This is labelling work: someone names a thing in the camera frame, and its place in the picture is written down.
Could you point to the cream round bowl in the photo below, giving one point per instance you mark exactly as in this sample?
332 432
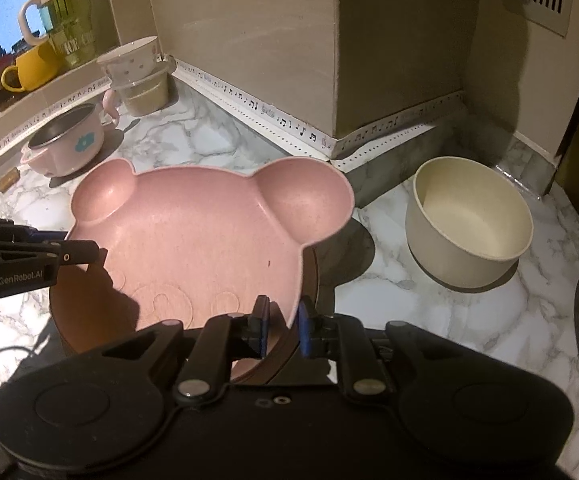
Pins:
466 224

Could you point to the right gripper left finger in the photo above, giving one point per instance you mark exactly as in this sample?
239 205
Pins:
223 340

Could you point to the brown soap bar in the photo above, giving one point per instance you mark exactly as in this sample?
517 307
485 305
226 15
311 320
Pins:
9 179

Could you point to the white floral ceramic bowl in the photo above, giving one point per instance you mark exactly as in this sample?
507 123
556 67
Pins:
132 61

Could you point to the pink steel-lined handled bowl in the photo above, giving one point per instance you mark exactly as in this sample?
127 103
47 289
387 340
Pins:
71 140

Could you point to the beige ribbed cup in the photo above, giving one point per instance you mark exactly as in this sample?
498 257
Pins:
149 94

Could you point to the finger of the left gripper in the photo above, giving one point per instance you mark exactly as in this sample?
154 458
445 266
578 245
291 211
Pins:
71 252
12 232

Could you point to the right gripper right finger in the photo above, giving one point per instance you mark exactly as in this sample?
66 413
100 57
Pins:
342 339

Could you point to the green glass pitcher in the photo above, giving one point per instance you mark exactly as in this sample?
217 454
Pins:
68 27

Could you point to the yellow mug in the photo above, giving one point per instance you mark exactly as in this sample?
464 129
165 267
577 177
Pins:
35 67

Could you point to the pink bear-shaped plate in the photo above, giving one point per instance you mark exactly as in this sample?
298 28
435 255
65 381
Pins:
187 243

